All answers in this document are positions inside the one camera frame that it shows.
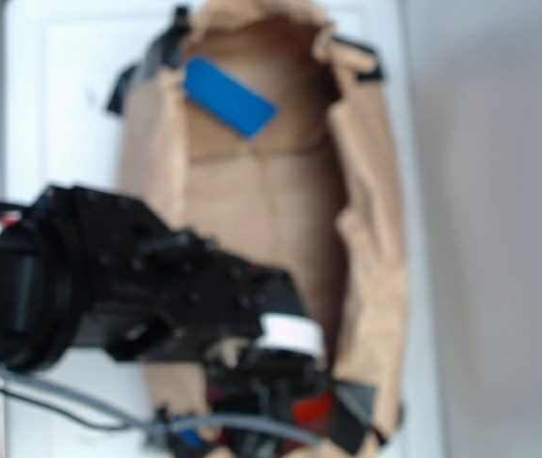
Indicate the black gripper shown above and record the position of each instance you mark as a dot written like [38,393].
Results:
[128,284]

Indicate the orange toy carrot green top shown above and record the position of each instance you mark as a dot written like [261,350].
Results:
[314,412]

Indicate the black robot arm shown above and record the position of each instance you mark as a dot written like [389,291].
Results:
[29,322]

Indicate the crumpled brown paper bag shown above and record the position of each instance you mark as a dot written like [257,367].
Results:
[317,192]

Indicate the blue sponge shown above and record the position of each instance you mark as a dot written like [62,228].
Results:
[224,97]

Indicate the black tape left rim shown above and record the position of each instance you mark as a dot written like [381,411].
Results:
[350,418]

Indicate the black tape rim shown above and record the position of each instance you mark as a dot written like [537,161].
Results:
[350,418]
[357,57]

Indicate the black tape front right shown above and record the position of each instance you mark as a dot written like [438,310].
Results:
[165,51]

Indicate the white plastic tray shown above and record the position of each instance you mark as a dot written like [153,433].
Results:
[61,62]

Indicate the black tape right rim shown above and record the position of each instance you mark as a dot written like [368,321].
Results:
[357,57]

